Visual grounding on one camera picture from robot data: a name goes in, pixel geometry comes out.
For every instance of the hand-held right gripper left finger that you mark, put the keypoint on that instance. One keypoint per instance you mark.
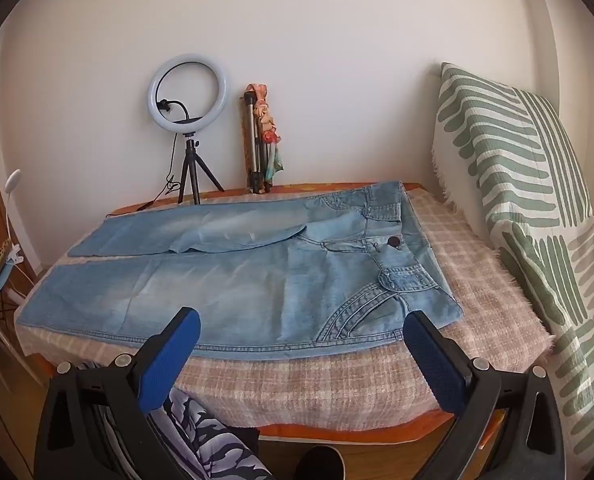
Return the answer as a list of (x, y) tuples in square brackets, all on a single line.
[(169, 360)]

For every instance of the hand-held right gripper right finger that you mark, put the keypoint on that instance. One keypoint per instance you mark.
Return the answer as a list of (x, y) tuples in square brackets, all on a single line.
[(434, 360)]

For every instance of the light blue denim pants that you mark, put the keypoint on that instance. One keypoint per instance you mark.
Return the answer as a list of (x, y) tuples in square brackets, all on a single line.
[(257, 285)]

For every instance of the person's zebra print clothing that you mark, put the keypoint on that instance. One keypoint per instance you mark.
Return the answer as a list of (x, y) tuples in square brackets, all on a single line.
[(212, 440)]

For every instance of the beige checked blanket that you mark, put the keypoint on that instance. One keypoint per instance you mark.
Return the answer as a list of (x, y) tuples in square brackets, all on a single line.
[(327, 390)]

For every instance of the dark round object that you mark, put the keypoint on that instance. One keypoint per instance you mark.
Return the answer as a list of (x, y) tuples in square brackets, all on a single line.
[(322, 462)]

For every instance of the green striped white pillow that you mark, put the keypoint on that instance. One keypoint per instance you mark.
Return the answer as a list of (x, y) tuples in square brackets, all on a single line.
[(527, 170)]

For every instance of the folded silver tripod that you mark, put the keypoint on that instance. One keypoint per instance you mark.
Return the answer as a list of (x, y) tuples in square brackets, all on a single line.
[(252, 150)]

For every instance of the white clip lamp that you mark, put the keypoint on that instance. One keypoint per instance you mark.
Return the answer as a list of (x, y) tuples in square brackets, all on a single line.
[(13, 180)]

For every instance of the folded tripod with patterned cloth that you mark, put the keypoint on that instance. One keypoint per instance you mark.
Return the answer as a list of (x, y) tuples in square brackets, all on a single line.
[(270, 135)]

